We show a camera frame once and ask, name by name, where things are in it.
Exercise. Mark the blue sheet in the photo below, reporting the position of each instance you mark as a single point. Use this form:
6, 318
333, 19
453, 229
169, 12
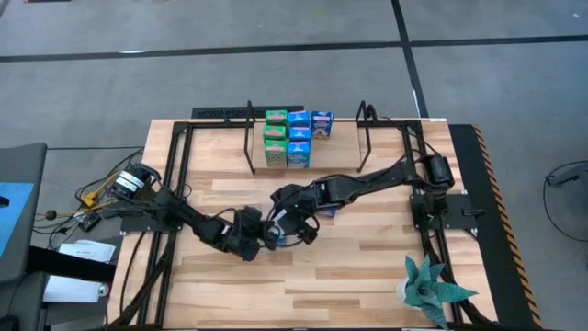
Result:
14, 220

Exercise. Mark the black power adapter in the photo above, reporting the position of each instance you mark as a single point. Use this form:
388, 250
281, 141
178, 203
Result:
89, 222

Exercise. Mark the black hazard-striped floor mat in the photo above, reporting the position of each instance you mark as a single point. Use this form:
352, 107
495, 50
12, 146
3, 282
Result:
507, 294

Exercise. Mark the grey stand foot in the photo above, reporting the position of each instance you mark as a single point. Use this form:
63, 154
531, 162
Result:
569, 174

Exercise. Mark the Apple Jacks cereal box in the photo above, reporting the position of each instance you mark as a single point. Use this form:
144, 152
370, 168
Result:
276, 117
274, 133
275, 153

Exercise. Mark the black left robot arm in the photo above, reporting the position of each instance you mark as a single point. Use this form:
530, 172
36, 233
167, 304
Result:
193, 218

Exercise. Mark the wooden shelf black legs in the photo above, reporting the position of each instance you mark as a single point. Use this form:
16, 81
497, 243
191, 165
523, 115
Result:
340, 151

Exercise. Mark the black round knob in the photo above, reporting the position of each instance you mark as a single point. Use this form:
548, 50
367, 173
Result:
51, 214

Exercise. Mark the white plant pot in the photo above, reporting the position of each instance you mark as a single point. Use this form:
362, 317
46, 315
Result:
402, 292

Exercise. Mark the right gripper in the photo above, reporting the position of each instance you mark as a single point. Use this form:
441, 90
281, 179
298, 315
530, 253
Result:
298, 202

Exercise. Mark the teal artificial succulent plant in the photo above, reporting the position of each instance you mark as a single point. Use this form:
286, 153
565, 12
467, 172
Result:
427, 289

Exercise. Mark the black aluminium table frame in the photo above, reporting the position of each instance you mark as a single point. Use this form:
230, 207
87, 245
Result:
206, 123

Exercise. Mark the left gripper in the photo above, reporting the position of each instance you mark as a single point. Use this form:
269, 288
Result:
252, 234

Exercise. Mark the white paper stack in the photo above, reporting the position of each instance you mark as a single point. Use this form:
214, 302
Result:
87, 250

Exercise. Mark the grey cabinet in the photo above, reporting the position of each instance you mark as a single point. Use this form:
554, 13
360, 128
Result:
27, 161

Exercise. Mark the black bar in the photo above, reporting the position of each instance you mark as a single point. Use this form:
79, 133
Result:
69, 266

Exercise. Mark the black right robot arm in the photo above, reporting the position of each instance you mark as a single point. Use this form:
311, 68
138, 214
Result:
367, 180

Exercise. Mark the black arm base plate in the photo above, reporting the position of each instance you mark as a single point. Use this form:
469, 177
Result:
147, 225
466, 223

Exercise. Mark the Rice Krispies cereal box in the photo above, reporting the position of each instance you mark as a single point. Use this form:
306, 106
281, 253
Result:
298, 118
300, 133
298, 154

